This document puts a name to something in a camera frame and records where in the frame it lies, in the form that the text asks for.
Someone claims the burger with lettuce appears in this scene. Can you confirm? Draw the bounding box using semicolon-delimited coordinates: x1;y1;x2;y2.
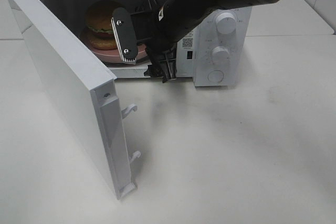
85;0;122;50

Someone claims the white microwave door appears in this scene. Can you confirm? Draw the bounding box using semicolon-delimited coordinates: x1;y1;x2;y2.
8;0;141;199

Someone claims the pink round plate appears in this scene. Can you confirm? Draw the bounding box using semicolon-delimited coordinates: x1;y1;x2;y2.
79;28;149;65

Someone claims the white upper power knob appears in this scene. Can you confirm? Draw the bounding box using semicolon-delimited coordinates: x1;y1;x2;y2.
216;12;237;35

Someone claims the white timer knob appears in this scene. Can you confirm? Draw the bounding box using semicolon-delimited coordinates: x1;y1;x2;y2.
211;46;230;65

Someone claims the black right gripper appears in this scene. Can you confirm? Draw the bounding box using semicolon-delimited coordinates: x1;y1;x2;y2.
131;0;200;83

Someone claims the white round door button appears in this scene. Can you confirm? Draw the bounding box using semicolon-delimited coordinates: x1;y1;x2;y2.
207;70;224;83

